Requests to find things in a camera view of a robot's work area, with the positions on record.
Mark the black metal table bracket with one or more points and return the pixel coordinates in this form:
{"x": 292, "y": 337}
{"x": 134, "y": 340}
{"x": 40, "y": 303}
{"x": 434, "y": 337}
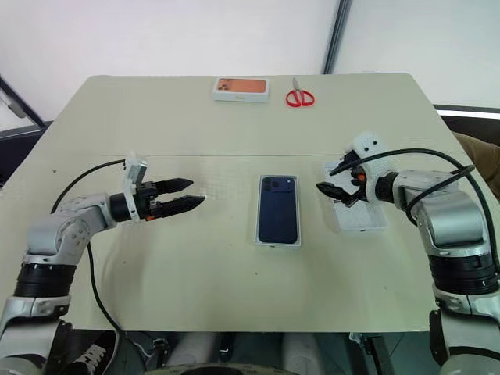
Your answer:
{"x": 371, "y": 351}

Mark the brown garment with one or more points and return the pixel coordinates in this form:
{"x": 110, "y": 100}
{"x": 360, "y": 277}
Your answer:
{"x": 484, "y": 156}

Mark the black desk with white strip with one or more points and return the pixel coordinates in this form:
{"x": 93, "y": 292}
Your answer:
{"x": 474, "y": 126}

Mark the dark side desk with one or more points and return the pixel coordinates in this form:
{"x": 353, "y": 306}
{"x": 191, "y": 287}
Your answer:
{"x": 19, "y": 152}

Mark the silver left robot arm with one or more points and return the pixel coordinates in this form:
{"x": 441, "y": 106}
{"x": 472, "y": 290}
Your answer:
{"x": 74, "y": 222}

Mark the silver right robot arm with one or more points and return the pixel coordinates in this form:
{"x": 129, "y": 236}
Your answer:
{"x": 449, "y": 218}

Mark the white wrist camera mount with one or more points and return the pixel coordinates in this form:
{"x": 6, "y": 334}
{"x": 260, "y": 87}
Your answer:
{"x": 134, "y": 172}
{"x": 371, "y": 172}

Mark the grey slanted metal bar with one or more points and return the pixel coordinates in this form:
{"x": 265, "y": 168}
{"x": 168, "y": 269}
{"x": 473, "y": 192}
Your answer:
{"x": 15, "y": 103}

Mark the white phone box base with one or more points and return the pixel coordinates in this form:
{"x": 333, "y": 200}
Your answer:
{"x": 279, "y": 245}

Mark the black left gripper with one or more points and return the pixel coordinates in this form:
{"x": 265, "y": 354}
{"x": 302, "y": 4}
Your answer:
{"x": 148, "y": 201}

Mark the small black device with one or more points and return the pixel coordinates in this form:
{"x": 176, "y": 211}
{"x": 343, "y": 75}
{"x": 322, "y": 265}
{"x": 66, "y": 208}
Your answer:
{"x": 159, "y": 349}

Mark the grey rounded shape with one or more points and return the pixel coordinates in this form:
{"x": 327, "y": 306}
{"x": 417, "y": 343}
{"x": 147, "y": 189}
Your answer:
{"x": 301, "y": 351}

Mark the white phone box lid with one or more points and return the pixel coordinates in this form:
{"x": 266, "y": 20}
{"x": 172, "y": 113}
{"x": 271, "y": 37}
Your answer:
{"x": 359, "y": 218}

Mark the closed orange print phone box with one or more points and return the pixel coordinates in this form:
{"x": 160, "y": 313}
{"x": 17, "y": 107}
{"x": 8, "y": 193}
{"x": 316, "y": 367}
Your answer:
{"x": 242, "y": 86}

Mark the dark blue smartphone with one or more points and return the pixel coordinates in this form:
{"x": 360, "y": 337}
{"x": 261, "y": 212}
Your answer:
{"x": 277, "y": 215}

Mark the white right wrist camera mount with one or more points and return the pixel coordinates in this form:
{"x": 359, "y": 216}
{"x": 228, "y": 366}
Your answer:
{"x": 371, "y": 172}

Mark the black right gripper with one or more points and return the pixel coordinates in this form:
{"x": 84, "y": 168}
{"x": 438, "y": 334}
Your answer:
{"x": 357, "y": 187}

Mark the black and white shoe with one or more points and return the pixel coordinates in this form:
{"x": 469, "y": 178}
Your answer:
{"x": 95, "y": 353}

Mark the grey metal frame post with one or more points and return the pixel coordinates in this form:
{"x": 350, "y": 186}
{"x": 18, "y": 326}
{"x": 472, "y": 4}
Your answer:
{"x": 338, "y": 35}

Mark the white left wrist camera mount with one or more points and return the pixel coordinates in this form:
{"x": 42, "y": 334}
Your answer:
{"x": 134, "y": 172}

